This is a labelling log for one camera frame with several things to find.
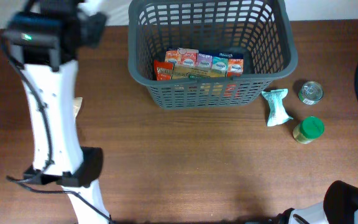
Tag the colourful tissue multipack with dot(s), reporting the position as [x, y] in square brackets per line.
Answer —
[216, 60]

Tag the green lid glass jar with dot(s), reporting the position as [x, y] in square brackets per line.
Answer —
[308, 130]

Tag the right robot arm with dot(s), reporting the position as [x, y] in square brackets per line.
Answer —
[340, 206]

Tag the light green packet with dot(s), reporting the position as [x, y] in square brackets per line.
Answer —
[278, 114]

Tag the silver tin can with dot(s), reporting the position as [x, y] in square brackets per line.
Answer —
[311, 93]

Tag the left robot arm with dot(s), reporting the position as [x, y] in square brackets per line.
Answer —
[42, 49]

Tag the brown white snack bag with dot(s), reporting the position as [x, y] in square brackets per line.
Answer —
[77, 103]

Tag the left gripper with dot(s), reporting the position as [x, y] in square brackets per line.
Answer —
[98, 27]

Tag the orange spaghetti pasta packet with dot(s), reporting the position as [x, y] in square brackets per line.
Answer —
[170, 71]

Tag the grey plastic shopping basket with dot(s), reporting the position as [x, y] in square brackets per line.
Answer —
[259, 30]

